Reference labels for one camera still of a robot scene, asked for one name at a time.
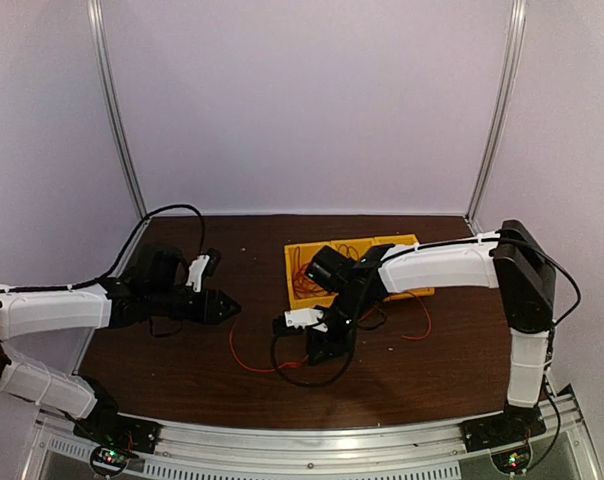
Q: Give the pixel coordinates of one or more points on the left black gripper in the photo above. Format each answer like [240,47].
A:
[209,308]

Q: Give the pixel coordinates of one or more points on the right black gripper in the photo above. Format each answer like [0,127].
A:
[338,345]

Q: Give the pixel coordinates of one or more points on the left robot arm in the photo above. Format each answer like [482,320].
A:
[160,283]

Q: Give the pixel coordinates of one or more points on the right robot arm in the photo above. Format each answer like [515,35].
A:
[508,260]

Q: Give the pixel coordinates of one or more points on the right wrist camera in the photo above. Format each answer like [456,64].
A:
[294,321]

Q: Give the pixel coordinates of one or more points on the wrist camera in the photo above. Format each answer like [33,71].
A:
[294,321]
[204,265]

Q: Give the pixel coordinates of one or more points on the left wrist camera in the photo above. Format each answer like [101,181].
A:
[204,265]

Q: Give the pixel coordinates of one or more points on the front aluminium rail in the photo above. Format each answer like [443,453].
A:
[432,450]

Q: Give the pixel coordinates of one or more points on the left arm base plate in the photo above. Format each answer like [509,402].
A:
[126,434]

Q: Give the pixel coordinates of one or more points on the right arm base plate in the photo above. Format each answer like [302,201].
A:
[499,430]

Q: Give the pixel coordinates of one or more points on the right aluminium frame post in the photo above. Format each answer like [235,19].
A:
[511,59]

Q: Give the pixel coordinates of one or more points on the aluminium frame post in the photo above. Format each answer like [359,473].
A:
[114,115]
[511,59]

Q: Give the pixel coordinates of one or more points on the left aluminium frame post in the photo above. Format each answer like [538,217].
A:
[114,115]

